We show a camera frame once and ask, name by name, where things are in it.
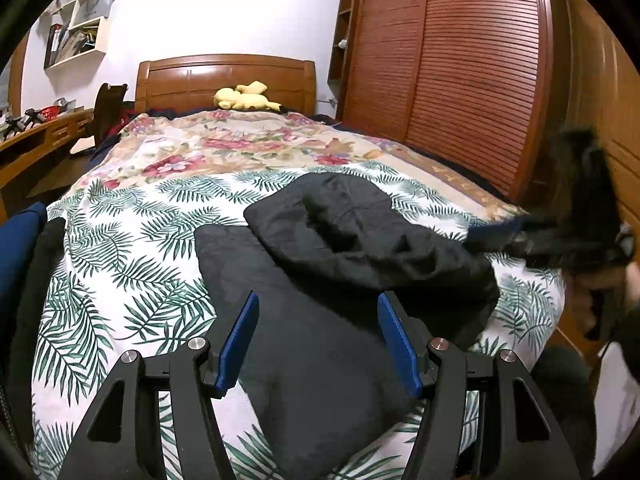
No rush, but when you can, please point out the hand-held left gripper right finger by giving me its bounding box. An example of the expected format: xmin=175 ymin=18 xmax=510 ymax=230
xmin=377 ymin=291 xmax=581 ymax=480

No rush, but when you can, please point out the person's right hand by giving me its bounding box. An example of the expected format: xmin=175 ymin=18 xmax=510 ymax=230
xmin=567 ymin=260 xmax=640 ymax=343

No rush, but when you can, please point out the blue cloth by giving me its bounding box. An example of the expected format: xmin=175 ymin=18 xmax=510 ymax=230
xmin=0 ymin=202 xmax=48 ymax=411

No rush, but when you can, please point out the row of books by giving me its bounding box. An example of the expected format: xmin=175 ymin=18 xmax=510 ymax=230
xmin=45 ymin=22 xmax=98 ymax=66

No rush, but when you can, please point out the white wall shelf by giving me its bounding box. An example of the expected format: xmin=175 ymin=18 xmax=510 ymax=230
xmin=44 ymin=0 xmax=123 ymax=70

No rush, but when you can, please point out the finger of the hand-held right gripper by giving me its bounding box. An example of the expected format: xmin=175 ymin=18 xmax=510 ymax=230
xmin=464 ymin=214 xmax=532 ymax=257

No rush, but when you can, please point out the wooden desk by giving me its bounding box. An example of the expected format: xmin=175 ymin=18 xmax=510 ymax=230
xmin=0 ymin=107 xmax=96 ymax=221

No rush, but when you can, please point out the dark matte zipper jacket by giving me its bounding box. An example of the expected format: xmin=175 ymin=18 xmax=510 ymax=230
xmin=192 ymin=225 xmax=436 ymax=480

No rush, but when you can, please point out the yellow plush toy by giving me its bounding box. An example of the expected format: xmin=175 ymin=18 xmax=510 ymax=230
xmin=213 ymin=81 xmax=283 ymax=112

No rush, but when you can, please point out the leaf print sheet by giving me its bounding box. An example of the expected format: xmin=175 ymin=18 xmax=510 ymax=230
xmin=27 ymin=160 xmax=566 ymax=480

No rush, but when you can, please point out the black cloth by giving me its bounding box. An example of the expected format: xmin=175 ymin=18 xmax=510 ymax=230
xmin=10 ymin=217 xmax=67 ymax=443

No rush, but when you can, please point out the red cloth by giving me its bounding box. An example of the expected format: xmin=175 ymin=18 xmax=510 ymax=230
xmin=107 ymin=102 xmax=137 ymax=136

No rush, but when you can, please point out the floral quilt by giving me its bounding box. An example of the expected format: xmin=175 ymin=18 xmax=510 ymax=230
xmin=70 ymin=109 xmax=526 ymax=221

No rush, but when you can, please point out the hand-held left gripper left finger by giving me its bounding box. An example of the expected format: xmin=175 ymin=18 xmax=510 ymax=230
xmin=57 ymin=290 xmax=261 ymax=480

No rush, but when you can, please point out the dark wooden chair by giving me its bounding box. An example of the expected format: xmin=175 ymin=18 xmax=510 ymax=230
xmin=92 ymin=82 xmax=129 ymax=142

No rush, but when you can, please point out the wooden headboard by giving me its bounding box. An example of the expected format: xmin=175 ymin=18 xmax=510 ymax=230
xmin=136 ymin=55 xmax=317 ymax=118

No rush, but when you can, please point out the wooden louvered wardrobe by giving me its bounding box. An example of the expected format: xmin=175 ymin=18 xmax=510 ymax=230
xmin=327 ymin=0 xmax=640 ymax=361

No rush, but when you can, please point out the black nylon jacket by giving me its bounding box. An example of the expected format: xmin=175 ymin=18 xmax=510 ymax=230
xmin=244 ymin=172 xmax=501 ymax=352

